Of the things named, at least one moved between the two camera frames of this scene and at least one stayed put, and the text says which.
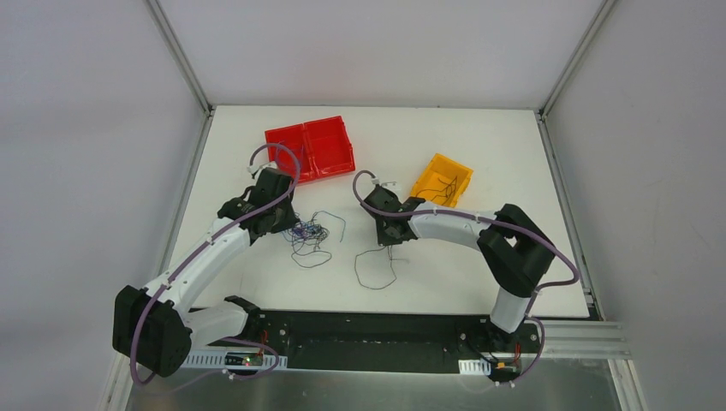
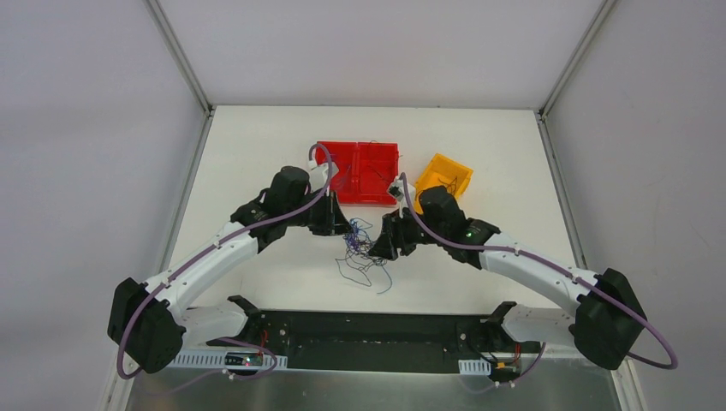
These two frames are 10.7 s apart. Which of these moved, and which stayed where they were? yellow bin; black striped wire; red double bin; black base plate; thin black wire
Moved: red double bin; black striped wire
Stayed: yellow bin; black base plate; thin black wire
